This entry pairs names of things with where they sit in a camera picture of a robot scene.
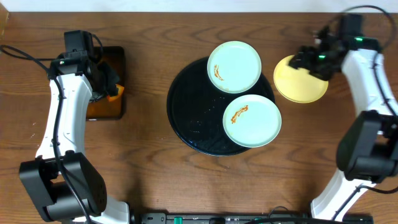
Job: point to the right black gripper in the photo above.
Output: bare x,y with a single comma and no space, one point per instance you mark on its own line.
301,59

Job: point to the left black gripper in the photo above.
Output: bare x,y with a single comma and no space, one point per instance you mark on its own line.
107,73

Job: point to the green and orange sponge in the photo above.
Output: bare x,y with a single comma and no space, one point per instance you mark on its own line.
116,95

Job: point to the yellow plate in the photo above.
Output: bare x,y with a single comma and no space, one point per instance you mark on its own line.
297,85

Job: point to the light green plate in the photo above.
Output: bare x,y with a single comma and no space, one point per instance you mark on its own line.
252,121
234,67

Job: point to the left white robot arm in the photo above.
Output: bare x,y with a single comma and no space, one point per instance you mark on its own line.
61,182

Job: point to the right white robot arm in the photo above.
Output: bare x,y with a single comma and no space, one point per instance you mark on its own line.
367,154

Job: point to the black rectangular water tray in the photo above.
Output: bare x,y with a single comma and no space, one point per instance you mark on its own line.
111,107

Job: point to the round black serving tray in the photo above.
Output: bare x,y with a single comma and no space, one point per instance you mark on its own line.
195,109

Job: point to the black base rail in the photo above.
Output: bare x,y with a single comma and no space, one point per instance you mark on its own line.
276,218

